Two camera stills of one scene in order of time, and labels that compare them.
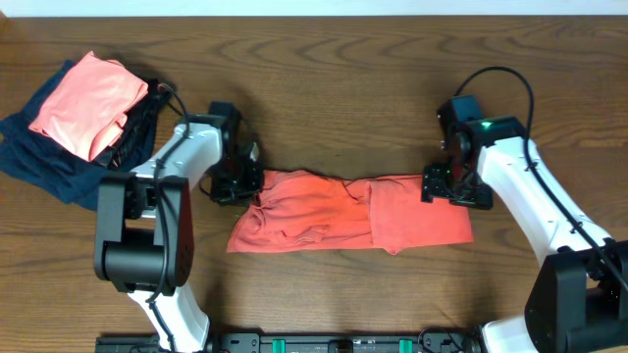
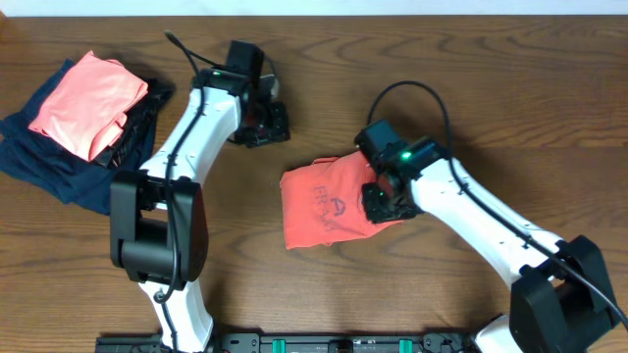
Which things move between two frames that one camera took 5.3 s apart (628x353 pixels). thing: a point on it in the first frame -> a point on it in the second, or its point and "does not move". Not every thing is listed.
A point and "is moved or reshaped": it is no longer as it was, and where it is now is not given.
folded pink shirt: x=87 y=112 does not move
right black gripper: x=434 y=185 -> x=375 y=212
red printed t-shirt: x=305 y=210 is moved or reshaped
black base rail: x=306 y=342 does not move
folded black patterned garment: x=134 y=148 does not move
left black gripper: x=237 y=182 -> x=268 y=126
